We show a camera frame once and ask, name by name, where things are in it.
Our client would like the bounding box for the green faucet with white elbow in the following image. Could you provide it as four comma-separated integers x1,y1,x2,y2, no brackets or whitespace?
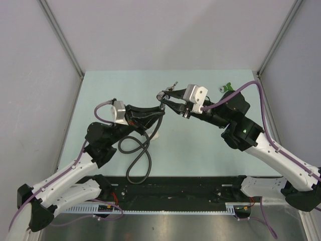
219,82,234,93

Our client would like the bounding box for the aluminium frame post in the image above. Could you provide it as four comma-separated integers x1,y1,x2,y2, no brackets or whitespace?
256,0,305,79
37,0,84,80

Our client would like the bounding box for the left aluminium frame post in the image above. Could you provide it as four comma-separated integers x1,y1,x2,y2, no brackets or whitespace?
37,0,84,80

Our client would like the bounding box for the chrome metal faucet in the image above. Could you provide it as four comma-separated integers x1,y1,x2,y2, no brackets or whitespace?
156,80,179,107

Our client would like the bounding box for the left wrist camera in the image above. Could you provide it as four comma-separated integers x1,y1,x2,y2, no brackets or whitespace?
111,100,128,125

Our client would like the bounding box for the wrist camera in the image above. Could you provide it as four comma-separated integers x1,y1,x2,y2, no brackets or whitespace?
111,100,128,125
183,84,208,113

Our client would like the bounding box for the white pipe elbow fitting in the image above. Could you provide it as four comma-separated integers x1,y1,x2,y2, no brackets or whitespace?
148,131,159,141

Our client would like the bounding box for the right aluminium frame post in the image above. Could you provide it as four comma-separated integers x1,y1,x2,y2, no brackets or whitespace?
256,0,305,79

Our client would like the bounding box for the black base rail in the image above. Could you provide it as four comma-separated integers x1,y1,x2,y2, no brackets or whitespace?
106,176,260,203

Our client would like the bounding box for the slotted cable duct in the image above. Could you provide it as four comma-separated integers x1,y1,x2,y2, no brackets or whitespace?
60,203,236,215

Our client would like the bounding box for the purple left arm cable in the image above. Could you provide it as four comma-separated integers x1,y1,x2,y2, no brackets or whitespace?
7,99,116,233

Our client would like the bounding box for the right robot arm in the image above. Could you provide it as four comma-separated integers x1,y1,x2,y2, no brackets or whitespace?
158,84,320,212

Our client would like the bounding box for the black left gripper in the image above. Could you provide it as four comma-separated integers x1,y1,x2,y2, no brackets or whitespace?
106,104,164,146

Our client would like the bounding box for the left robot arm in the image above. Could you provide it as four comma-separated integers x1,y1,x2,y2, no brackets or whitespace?
15,95,184,232

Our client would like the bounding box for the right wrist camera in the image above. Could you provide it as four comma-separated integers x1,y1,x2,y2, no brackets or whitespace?
183,84,208,113

